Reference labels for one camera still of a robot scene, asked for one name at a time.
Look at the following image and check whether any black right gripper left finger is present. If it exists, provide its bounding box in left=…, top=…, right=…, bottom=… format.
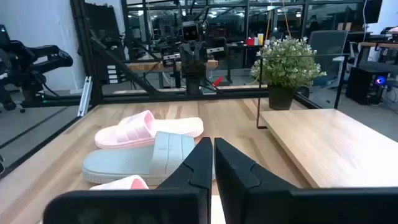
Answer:
left=42, top=136, right=214, bottom=224

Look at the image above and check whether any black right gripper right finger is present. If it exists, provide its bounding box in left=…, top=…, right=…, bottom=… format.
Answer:
left=213, top=137, right=398, bottom=224

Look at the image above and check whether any pink rubber slide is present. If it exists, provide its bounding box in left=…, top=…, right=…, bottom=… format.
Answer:
left=89, top=174, right=150, bottom=191
left=94, top=110, right=205, bottom=150

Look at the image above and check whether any pale grey-blue rubber slide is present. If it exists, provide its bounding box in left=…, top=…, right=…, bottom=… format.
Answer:
left=81, top=131, right=216, bottom=186

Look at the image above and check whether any wooden workbench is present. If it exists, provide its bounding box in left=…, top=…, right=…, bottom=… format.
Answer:
left=127, top=58, right=220, bottom=72

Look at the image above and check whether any potted plant with white flowers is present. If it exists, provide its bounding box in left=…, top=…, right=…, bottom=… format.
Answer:
left=249, top=35, right=328, bottom=111

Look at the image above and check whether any silver aluminium profile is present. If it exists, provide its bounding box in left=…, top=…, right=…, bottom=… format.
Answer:
left=76, top=75, right=93, bottom=118

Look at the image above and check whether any grey office chair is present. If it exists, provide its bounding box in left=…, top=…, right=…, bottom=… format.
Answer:
left=307, top=29, right=349, bottom=88

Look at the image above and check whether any black computer tower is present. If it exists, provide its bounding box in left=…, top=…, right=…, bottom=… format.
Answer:
left=345, top=66, right=390, bottom=105

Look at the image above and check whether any black monitor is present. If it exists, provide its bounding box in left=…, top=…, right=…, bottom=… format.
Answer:
left=363, top=0, right=384, bottom=25

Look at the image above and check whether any wooden desk with grey legs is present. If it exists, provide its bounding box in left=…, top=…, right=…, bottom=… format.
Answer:
left=354, top=40, right=398, bottom=74

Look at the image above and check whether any black rig frame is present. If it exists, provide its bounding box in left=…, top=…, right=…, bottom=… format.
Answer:
left=0, top=0, right=321, bottom=180

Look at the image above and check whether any wooden shelf, black metal frame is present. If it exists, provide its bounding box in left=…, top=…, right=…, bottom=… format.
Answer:
left=256, top=54, right=398, bottom=189

